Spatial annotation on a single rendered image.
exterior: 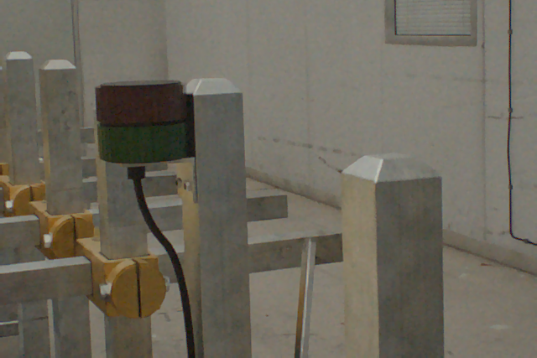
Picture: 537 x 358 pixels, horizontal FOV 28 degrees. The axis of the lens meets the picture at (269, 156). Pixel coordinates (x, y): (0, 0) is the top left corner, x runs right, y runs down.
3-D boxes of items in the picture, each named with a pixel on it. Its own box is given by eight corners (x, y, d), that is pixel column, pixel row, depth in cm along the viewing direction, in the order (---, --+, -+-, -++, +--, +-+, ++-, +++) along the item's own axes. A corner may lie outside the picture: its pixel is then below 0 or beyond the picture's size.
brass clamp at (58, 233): (76, 238, 131) (75, 197, 131) (104, 260, 119) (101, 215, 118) (25, 244, 129) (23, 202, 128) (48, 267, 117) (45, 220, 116)
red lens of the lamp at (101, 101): (172, 111, 76) (170, 80, 75) (200, 118, 70) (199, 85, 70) (86, 117, 73) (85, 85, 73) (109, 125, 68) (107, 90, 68)
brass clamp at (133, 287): (132, 282, 109) (130, 232, 108) (174, 314, 96) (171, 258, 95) (71, 290, 106) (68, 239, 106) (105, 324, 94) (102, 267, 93)
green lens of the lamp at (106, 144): (174, 147, 76) (172, 116, 76) (201, 157, 71) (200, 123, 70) (89, 154, 74) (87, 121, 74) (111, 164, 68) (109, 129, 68)
